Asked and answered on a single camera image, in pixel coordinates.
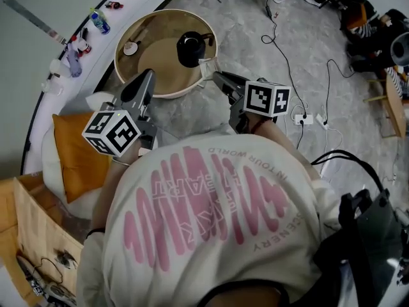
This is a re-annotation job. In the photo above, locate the black kettle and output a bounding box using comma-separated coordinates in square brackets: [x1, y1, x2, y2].
[176, 30, 214, 69]

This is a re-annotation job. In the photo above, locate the clear plastic bottle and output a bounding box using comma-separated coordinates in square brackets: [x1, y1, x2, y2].
[40, 77, 65, 97]

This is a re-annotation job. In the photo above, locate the black shell chair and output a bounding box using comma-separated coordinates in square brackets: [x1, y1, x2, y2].
[389, 32, 409, 67]

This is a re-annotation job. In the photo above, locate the white armchair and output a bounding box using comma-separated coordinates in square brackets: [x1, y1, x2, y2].
[41, 91, 116, 220]

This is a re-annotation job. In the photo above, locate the white power strip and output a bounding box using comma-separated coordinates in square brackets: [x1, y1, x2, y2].
[293, 113, 314, 126]
[315, 113, 330, 130]

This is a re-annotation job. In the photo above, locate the orange cushion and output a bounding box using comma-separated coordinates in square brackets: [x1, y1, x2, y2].
[52, 112, 112, 204]

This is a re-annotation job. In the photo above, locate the black cable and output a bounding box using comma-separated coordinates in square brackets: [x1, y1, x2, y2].
[324, 58, 355, 124]
[261, 0, 307, 150]

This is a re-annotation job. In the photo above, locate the white cup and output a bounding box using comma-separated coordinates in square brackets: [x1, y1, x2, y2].
[123, 39, 141, 57]

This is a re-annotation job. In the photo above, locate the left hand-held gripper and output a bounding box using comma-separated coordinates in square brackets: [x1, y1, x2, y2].
[82, 69, 159, 158]

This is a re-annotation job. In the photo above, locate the person's left forearm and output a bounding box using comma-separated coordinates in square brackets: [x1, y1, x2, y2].
[91, 157, 132, 235]

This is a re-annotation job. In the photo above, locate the wooden chair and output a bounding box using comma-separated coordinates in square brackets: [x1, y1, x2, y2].
[364, 72, 409, 139]

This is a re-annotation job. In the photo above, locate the red-label bottle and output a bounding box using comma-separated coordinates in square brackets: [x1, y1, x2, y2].
[70, 35, 93, 57]

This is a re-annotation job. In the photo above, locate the cardboard box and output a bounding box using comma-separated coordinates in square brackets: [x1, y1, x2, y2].
[0, 173, 87, 307]

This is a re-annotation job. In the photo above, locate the black neck strap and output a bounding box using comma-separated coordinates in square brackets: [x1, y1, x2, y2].
[196, 278, 290, 307]

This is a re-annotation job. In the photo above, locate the beige paper bag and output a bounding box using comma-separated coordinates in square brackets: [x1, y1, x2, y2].
[12, 177, 86, 300]

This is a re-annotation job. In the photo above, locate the white window ledge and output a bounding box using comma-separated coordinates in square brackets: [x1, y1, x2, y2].
[19, 0, 196, 175]

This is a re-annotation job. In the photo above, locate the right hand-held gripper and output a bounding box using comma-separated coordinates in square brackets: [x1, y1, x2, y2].
[213, 71, 291, 136]

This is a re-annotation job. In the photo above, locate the metal blind bar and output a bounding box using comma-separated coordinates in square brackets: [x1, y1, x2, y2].
[0, 0, 68, 46]

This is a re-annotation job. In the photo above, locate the red string bracelet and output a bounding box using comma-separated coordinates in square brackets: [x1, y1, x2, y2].
[251, 118, 269, 136]

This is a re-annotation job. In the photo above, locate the round wooden side table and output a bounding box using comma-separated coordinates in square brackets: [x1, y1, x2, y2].
[114, 8, 220, 100]

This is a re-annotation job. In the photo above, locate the person's right forearm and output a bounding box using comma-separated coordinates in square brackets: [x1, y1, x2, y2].
[249, 116, 307, 159]

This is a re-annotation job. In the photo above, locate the black equipment bag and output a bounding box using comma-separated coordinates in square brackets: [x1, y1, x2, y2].
[309, 150, 409, 307]

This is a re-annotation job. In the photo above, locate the blue-label bottle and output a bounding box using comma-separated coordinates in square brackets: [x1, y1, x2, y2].
[89, 8, 111, 35]

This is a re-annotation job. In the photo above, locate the white pink-print shirt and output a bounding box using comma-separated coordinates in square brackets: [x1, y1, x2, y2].
[75, 125, 341, 307]

